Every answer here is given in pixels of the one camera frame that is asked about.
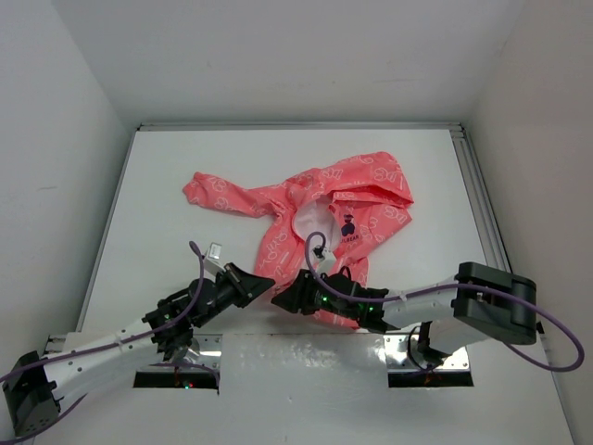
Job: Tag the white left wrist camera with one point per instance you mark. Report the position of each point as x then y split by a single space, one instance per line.
212 259

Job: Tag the pink hooded jacket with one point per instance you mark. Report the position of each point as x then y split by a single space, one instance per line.
357 204

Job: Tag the shiny metal base plate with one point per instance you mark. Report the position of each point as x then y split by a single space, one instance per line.
358 351

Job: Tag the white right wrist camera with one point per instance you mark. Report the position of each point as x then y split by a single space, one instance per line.
324 260

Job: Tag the aluminium table frame rail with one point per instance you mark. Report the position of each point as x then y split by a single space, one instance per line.
484 216

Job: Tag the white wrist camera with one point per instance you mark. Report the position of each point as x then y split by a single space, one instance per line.
212 259
324 260

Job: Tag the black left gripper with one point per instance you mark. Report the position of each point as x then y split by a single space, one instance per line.
247 286

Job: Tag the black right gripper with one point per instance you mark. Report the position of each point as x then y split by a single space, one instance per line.
297 297

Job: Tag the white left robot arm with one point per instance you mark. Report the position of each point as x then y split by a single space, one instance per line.
40 389

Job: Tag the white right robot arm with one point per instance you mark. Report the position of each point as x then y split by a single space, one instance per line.
476 304

